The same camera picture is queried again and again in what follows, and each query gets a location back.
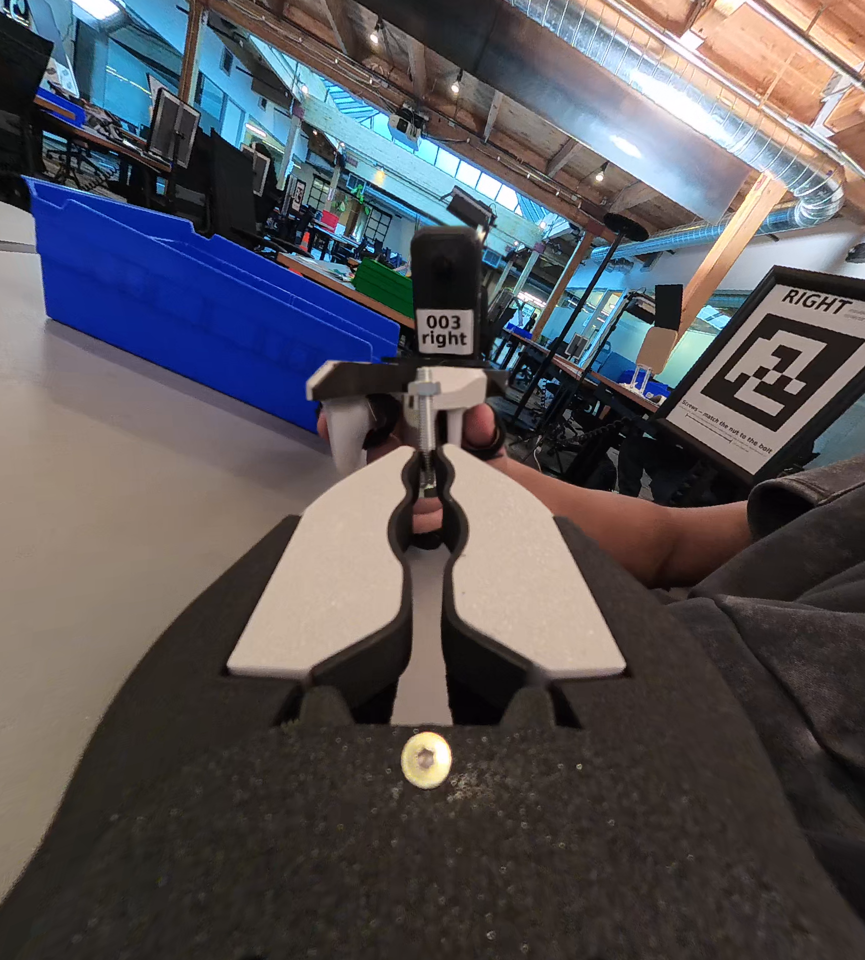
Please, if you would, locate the thin steel bolt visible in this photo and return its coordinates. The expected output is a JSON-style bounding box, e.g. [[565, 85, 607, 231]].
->
[[406, 378, 443, 501]]

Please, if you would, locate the wooden board stand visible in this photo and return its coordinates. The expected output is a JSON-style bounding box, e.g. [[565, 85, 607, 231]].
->
[[637, 285, 686, 389]]

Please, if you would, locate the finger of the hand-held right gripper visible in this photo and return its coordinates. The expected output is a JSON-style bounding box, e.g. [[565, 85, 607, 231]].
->
[[306, 361, 375, 471], [432, 366, 489, 449]]

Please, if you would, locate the black light stand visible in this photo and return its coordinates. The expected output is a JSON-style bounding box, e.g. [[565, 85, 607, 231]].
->
[[511, 212, 651, 445]]

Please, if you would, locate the grey desk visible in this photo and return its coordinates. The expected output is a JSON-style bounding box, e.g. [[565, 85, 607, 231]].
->
[[0, 191, 434, 939]]

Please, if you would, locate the black studio light panel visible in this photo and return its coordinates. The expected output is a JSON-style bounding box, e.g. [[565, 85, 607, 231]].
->
[[446, 187, 499, 228]]

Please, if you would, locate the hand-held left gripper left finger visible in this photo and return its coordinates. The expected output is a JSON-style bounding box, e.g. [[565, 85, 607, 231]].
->
[[226, 444, 414, 725]]

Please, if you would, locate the person's right hand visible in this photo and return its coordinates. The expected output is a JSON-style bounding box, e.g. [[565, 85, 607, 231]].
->
[[317, 401, 563, 539]]

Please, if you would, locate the silver ceiling air duct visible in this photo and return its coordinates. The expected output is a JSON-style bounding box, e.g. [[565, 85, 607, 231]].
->
[[507, 0, 848, 258]]

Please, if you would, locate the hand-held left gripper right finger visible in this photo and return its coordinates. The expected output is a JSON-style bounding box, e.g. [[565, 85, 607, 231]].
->
[[440, 444, 629, 725]]

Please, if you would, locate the stack of green bins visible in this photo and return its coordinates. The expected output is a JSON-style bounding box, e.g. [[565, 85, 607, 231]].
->
[[352, 257, 416, 318]]

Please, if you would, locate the blue plastic bin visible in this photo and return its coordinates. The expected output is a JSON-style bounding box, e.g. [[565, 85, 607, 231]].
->
[[23, 176, 401, 434]]

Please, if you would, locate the person's right forearm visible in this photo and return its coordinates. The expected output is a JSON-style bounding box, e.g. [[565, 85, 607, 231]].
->
[[552, 480, 754, 591]]

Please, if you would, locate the wooden work table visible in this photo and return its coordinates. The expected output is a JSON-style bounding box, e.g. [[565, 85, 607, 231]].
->
[[278, 251, 419, 333]]

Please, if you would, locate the black computer monitor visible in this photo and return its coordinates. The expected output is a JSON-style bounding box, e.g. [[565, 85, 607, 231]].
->
[[144, 84, 203, 164]]

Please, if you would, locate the black framed marker poster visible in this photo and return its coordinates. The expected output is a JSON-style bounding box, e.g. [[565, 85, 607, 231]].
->
[[653, 266, 865, 486]]

